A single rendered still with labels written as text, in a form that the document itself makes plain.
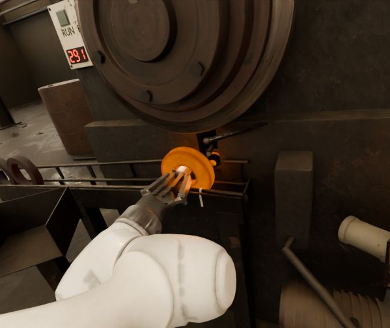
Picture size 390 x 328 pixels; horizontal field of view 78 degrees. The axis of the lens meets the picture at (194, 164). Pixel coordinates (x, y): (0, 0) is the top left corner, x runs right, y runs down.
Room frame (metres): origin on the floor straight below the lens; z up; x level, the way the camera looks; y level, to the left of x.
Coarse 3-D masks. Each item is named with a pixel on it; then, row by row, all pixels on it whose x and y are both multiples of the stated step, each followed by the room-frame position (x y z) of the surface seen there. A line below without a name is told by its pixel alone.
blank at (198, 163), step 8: (176, 152) 0.59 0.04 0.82; (184, 152) 0.58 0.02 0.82; (192, 152) 0.58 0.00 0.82; (200, 152) 0.59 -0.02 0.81; (168, 160) 0.61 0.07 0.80; (176, 160) 0.59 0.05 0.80; (184, 160) 0.58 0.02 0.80; (192, 160) 0.57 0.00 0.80; (200, 160) 0.56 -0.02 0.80; (208, 160) 0.58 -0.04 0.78; (168, 168) 0.61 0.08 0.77; (176, 168) 0.61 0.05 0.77; (192, 168) 0.57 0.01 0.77; (200, 168) 0.56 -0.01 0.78; (208, 168) 0.56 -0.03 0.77; (200, 176) 0.57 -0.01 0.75; (208, 176) 0.55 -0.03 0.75; (192, 184) 0.59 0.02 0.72; (200, 184) 0.57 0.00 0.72; (208, 184) 0.56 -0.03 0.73
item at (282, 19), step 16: (272, 0) 0.45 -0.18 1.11; (288, 0) 0.44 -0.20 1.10; (272, 16) 0.45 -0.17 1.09; (288, 16) 0.44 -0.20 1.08; (80, 32) 0.67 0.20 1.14; (272, 32) 0.46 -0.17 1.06; (288, 32) 0.44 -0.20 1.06; (272, 48) 0.46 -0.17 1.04; (96, 64) 0.66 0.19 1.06; (272, 64) 0.46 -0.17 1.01; (256, 80) 0.47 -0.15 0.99; (240, 96) 0.49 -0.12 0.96; (256, 96) 0.47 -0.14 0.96; (224, 112) 0.51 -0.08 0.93; (240, 112) 0.49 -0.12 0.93; (160, 128) 0.59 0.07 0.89; (176, 128) 0.57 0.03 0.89; (192, 128) 0.55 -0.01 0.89; (208, 128) 0.53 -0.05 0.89
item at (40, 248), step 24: (48, 192) 0.72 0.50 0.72; (0, 216) 0.70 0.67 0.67; (24, 216) 0.71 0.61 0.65; (48, 216) 0.71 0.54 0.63; (72, 216) 0.66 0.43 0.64; (0, 240) 0.66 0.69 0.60; (24, 240) 0.65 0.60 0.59; (48, 240) 0.61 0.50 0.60; (0, 264) 0.56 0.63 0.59; (24, 264) 0.53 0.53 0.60; (48, 264) 0.58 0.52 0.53
